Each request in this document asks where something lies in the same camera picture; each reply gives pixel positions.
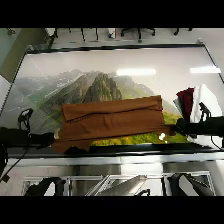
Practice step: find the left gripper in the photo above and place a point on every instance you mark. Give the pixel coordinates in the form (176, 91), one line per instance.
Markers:
(47, 139)

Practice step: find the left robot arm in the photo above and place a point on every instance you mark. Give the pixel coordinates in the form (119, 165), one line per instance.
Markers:
(13, 137)

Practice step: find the dark red garment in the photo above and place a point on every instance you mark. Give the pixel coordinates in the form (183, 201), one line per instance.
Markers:
(186, 101)

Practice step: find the brown garment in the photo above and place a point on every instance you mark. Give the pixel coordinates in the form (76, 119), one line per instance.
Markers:
(113, 120)

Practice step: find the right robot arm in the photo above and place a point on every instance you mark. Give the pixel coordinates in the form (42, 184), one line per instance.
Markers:
(210, 125)

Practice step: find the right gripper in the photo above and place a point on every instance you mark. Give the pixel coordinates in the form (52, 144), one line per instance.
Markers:
(181, 126)

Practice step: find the black office chair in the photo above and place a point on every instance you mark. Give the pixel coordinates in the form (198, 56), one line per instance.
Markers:
(139, 32)

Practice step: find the silver frame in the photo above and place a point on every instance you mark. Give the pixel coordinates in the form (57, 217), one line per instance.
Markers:
(133, 160)

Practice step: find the white garment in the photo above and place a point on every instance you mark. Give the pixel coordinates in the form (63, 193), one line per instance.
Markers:
(210, 100)

